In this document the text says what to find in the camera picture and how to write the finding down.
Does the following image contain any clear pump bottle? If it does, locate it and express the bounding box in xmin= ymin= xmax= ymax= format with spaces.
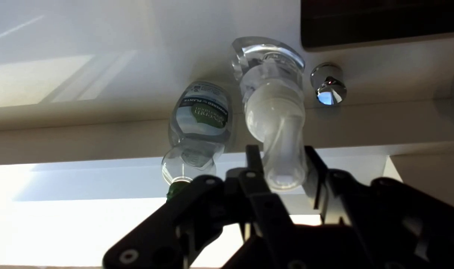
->
xmin=230 ymin=34 xmax=310 ymax=194

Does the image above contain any green label water bottle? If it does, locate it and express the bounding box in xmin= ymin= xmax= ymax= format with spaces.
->
xmin=160 ymin=79 xmax=235 ymax=201

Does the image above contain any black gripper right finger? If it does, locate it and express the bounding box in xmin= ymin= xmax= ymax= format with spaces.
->
xmin=304 ymin=144 xmax=454 ymax=269

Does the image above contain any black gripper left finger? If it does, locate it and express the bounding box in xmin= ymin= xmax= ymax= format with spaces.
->
xmin=102 ymin=144 xmax=308 ymax=269

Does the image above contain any chrome faucet knob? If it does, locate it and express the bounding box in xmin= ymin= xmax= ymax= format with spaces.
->
xmin=310 ymin=62 xmax=348 ymax=107

